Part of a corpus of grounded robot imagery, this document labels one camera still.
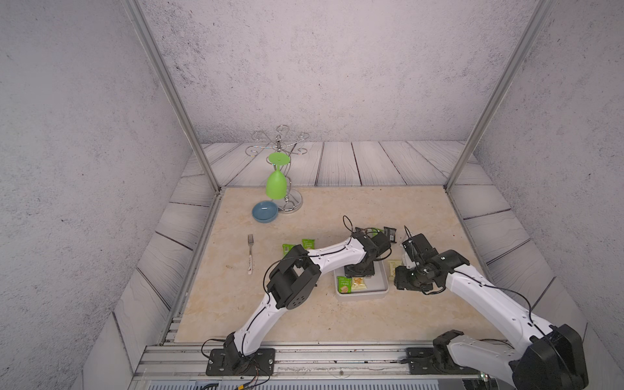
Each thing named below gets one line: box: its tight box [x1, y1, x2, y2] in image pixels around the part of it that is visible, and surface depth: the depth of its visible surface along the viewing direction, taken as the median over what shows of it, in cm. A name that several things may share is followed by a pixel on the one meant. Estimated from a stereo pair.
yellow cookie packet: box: [351, 276, 368, 291], surface depth 90 cm
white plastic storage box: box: [333, 260, 390, 301], surface depth 86 cm
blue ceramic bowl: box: [251, 200, 279, 224], surface depth 110 cm
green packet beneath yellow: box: [336, 276, 353, 295], surface depth 89 cm
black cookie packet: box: [383, 225, 398, 244], surface depth 106 cm
